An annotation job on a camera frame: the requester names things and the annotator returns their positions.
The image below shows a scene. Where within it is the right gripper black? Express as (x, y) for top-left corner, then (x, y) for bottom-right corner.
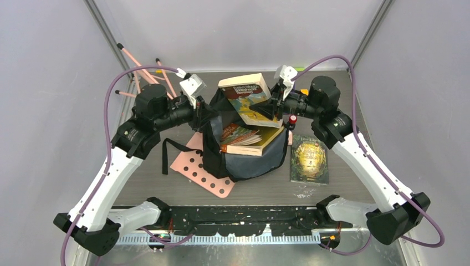
(250, 81), (320, 121)

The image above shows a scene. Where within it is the yellow book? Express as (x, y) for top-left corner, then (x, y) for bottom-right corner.
(221, 126), (284, 157)

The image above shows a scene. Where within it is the teal paperback book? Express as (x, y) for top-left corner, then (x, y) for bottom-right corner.
(218, 73), (282, 128)

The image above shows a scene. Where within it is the black student backpack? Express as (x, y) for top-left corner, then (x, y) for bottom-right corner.
(162, 89), (289, 182)

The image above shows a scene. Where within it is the orange paperback book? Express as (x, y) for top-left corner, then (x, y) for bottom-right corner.
(221, 124), (262, 146)

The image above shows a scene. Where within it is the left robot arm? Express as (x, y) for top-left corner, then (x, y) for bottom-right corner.
(54, 80), (216, 256)

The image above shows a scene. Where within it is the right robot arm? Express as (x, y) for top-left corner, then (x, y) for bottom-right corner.
(249, 76), (431, 245)

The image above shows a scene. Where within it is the red cap glue bottle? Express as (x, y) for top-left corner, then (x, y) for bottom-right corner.
(288, 115), (298, 131)

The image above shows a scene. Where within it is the colourful toy block car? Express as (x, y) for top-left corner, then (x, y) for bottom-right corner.
(300, 89), (309, 96)

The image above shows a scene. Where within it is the pink white stapler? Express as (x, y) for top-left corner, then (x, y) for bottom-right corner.
(288, 131), (293, 146)

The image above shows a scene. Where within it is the pink perforated board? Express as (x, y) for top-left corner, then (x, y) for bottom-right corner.
(169, 133), (235, 198)

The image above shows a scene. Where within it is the dark green fantasy book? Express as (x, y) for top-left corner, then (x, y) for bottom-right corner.
(290, 135), (329, 185)

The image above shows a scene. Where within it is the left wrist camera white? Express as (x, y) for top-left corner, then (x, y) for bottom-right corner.
(176, 68), (207, 109)

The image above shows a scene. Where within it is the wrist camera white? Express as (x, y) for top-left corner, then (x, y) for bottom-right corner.
(274, 65), (298, 100)
(176, 68), (207, 109)

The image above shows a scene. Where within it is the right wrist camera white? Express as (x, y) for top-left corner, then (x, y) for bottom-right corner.
(274, 65), (298, 100)

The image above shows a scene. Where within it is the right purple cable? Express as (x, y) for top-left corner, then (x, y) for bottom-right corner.
(292, 55), (446, 256)

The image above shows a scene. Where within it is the pink metal stool frame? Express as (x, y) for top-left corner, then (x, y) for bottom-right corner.
(116, 43), (177, 99)

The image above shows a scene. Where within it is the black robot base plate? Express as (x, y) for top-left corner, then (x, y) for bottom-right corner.
(145, 206), (352, 237)

